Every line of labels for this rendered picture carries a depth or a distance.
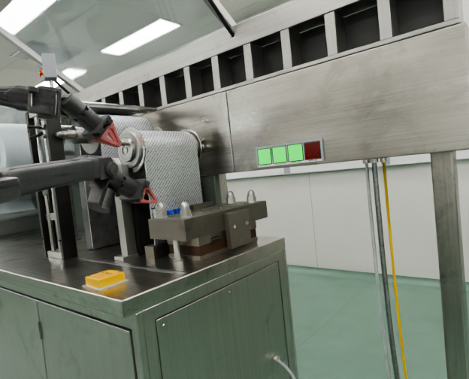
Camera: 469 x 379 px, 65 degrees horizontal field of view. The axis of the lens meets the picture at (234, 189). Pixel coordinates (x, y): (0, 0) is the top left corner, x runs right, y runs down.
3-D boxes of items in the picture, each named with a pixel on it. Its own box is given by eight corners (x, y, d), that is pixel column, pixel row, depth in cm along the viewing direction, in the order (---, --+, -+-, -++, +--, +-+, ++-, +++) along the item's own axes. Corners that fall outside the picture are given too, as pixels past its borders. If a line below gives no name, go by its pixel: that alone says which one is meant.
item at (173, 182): (151, 219, 117) (144, 161, 116) (202, 208, 135) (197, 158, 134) (152, 219, 116) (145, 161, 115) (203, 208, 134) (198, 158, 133)
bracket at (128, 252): (113, 260, 119) (101, 166, 117) (130, 256, 124) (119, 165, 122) (122, 262, 116) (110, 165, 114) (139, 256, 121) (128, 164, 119)
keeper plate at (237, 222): (227, 248, 114) (223, 213, 113) (246, 241, 121) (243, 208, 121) (233, 249, 112) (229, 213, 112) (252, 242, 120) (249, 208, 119)
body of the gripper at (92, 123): (102, 134, 106) (81, 117, 101) (85, 138, 113) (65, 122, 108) (113, 118, 109) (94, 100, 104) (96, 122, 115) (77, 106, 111)
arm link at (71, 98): (59, 104, 99) (72, 89, 101) (51, 105, 104) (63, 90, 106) (80, 121, 104) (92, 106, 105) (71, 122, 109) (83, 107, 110)
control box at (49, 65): (40, 81, 156) (37, 58, 155) (57, 82, 159) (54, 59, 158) (40, 77, 150) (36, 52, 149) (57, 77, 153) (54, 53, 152)
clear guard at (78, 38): (-11, 21, 167) (-11, 20, 167) (83, 91, 200) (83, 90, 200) (120, -111, 100) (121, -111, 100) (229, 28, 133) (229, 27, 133)
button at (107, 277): (86, 286, 92) (84, 276, 92) (110, 277, 97) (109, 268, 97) (100, 289, 88) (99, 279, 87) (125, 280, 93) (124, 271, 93)
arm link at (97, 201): (112, 159, 97) (83, 156, 99) (99, 198, 93) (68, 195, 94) (130, 178, 108) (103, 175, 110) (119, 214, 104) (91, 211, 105)
